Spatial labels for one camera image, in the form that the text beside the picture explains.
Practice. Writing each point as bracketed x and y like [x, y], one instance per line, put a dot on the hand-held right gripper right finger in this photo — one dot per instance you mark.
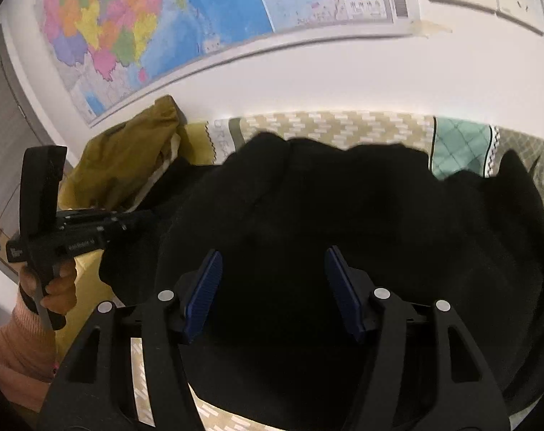
[343, 296]

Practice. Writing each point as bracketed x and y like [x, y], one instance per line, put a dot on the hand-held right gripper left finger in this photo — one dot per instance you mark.
[204, 296]

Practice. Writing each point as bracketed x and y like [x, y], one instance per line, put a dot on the black garment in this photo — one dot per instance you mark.
[343, 197]

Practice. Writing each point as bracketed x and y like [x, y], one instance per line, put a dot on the person's left hand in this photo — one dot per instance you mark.
[61, 292]

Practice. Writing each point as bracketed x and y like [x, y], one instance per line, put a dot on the grey door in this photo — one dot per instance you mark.
[11, 143]

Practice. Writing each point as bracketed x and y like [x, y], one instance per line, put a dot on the olive yellow cloth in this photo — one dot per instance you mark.
[119, 157]

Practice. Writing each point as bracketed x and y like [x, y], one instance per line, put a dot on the patterned bed sheet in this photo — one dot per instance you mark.
[343, 125]

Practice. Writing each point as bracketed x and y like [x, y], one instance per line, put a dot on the strip of beige tape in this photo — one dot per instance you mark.
[429, 29]

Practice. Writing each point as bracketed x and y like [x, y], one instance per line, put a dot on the colourful wall map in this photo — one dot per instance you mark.
[164, 22]

